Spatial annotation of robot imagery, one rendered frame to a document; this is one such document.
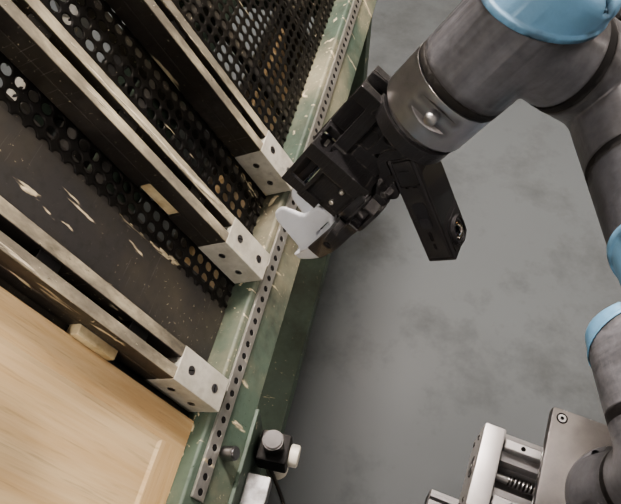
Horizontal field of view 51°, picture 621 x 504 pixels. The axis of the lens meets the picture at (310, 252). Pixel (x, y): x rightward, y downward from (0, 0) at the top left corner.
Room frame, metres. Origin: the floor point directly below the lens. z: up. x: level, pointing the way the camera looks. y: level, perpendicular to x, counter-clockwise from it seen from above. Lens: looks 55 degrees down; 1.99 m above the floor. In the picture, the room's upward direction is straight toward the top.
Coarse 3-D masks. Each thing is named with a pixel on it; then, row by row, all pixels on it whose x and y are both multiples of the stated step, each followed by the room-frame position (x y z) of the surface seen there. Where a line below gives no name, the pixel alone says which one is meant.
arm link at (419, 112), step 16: (416, 64) 0.37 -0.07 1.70; (400, 80) 0.37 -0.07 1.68; (416, 80) 0.36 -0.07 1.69; (400, 96) 0.36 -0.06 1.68; (416, 96) 0.35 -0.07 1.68; (432, 96) 0.34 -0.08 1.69; (400, 112) 0.35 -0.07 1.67; (416, 112) 0.34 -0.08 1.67; (432, 112) 0.34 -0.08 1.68; (448, 112) 0.33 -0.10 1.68; (400, 128) 0.35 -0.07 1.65; (416, 128) 0.34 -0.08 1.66; (432, 128) 0.34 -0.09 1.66; (448, 128) 0.33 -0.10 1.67; (464, 128) 0.33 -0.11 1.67; (480, 128) 0.34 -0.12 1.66; (432, 144) 0.33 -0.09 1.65; (448, 144) 0.34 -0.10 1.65
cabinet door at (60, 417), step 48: (0, 288) 0.45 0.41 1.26; (0, 336) 0.40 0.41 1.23; (48, 336) 0.43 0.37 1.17; (0, 384) 0.34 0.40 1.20; (48, 384) 0.37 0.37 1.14; (96, 384) 0.39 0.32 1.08; (0, 432) 0.29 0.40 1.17; (48, 432) 0.31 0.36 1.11; (96, 432) 0.33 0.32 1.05; (144, 432) 0.36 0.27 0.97; (0, 480) 0.24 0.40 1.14; (48, 480) 0.25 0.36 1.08; (96, 480) 0.27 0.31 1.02; (144, 480) 0.29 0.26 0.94
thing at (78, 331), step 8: (72, 328) 0.45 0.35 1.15; (80, 328) 0.45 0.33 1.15; (72, 336) 0.44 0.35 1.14; (80, 336) 0.44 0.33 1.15; (88, 336) 0.44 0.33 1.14; (96, 336) 0.45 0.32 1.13; (88, 344) 0.44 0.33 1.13; (96, 344) 0.44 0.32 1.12; (104, 344) 0.45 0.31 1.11; (96, 352) 0.44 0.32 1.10; (104, 352) 0.43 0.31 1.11; (112, 352) 0.44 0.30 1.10
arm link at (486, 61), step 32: (480, 0) 0.36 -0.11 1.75; (512, 0) 0.34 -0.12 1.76; (544, 0) 0.34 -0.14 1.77; (576, 0) 0.33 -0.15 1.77; (608, 0) 0.34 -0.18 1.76; (448, 32) 0.36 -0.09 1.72; (480, 32) 0.35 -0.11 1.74; (512, 32) 0.34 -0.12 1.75; (544, 32) 0.33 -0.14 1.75; (576, 32) 0.33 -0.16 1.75; (608, 32) 0.35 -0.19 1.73; (448, 64) 0.35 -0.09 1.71; (480, 64) 0.34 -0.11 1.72; (512, 64) 0.33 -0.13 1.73; (544, 64) 0.33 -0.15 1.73; (576, 64) 0.33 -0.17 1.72; (448, 96) 0.34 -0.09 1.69; (480, 96) 0.33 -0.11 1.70; (512, 96) 0.33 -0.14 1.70; (544, 96) 0.33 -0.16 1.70
